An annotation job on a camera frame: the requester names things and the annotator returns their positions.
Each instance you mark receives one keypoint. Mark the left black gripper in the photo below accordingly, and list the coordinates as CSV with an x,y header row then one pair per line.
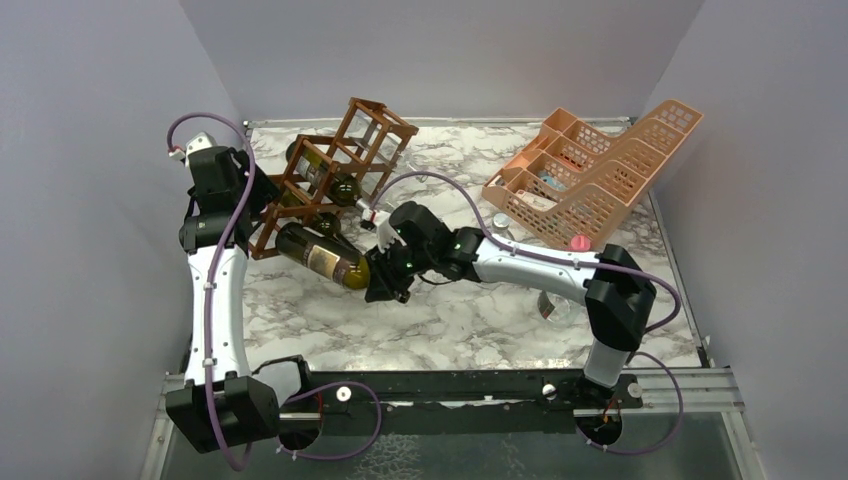
x,y
241,158

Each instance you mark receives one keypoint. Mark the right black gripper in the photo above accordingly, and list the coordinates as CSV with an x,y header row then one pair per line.
x,y
384,284

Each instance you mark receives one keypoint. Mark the olive wine bottle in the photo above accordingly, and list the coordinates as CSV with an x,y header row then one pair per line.
x,y
325,256

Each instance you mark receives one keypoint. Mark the green wine bottle cream label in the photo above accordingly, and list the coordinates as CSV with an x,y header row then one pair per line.
x,y
324,223

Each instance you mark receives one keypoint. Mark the dark green wine bottle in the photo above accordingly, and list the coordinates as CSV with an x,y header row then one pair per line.
x,y
343,190

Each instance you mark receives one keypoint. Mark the clear bottle silver cap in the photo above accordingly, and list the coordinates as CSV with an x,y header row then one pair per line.
x,y
380,135

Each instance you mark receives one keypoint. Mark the clear bottle pink cap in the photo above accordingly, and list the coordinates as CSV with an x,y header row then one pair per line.
x,y
561,307

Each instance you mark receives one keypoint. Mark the clear bottle with label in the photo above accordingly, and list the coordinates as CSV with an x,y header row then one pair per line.
x,y
501,222

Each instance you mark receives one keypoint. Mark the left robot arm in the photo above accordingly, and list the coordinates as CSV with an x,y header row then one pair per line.
x,y
222,401

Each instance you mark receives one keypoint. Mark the brown wooden wine rack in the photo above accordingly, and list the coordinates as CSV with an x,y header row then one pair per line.
x,y
338,151

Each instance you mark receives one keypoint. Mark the peach plastic tiered basket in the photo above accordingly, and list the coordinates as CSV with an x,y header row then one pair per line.
x,y
572,179

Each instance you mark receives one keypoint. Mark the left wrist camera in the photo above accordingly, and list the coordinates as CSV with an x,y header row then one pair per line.
x,y
199,142

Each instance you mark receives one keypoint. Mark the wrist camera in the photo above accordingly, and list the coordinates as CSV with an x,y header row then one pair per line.
x,y
199,142
378,222

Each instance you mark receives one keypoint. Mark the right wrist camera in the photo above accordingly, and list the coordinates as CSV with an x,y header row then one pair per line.
x,y
378,222

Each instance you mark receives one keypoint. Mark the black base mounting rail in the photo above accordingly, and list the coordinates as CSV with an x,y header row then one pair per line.
x,y
355,403

